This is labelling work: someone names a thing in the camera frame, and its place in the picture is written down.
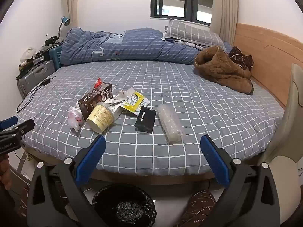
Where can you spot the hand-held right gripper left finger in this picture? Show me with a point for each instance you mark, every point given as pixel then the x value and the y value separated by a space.
pixel 91 156

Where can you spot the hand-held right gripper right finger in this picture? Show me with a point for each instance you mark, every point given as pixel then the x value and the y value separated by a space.
pixel 214 160

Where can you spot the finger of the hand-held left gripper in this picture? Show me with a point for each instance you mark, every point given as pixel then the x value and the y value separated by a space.
pixel 8 122
pixel 23 126

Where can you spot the cream yellow paper cup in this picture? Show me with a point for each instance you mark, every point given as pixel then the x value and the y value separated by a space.
pixel 99 118

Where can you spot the white tissue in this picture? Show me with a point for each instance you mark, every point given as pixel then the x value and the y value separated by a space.
pixel 73 119

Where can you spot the white printed leaflet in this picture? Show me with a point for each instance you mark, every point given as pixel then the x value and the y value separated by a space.
pixel 117 111

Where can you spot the brown cookie box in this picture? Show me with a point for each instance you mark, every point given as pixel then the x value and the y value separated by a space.
pixel 94 99

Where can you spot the clear bubble wrap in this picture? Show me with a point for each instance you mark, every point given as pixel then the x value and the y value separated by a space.
pixel 169 123

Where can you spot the trash bin with black bag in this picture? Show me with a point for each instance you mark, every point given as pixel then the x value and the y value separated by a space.
pixel 123 210

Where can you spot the black packet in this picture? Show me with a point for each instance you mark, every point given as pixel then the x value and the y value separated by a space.
pixel 145 120

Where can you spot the yellow snack packet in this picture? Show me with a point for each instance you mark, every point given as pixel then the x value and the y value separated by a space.
pixel 133 104

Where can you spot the white plastic bag with tag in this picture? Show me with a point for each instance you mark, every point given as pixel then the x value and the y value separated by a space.
pixel 126 94

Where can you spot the red plastic bag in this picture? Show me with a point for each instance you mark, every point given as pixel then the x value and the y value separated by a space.
pixel 98 84

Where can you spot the person's left hand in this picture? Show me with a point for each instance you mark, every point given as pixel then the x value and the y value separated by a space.
pixel 4 170

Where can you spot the bed with grey checked sheet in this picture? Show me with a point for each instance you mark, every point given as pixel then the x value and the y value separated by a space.
pixel 189 123

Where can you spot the brown patterned slipper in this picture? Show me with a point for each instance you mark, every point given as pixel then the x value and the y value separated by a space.
pixel 198 208

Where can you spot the grey suitcase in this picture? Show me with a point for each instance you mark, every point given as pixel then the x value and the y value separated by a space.
pixel 35 75

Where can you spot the person's left leg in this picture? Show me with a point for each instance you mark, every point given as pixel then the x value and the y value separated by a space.
pixel 20 205

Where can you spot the white round object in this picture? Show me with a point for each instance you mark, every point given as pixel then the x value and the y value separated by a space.
pixel 29 52

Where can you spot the teal suitcase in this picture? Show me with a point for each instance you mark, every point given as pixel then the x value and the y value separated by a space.
pixel 55 55

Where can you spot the dark bundled object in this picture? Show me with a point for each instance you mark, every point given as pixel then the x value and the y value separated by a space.
pixel 51 40

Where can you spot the brown fleece jacket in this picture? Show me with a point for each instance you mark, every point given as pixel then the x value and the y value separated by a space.
pixel 220 68

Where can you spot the dark brown patterned cloth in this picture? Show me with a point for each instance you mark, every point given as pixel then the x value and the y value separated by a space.
pixel 241 58

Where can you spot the blue desk lamp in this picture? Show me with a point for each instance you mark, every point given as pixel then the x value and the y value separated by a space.
pixel 65 21

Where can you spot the wooden headboard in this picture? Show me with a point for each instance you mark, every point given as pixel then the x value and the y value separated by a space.
pixel 272 59

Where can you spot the blue striped duvet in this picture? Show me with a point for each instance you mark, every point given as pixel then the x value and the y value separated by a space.
pixel 142 45

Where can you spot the grey checked pillow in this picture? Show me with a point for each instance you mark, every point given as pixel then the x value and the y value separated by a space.
pixel 194 34

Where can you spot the beige curtain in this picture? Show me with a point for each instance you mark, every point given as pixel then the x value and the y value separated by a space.
pixel 72 2
pixel 227 9

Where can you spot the dark framed window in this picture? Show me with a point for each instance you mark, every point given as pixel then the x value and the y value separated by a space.
pixel 175 2

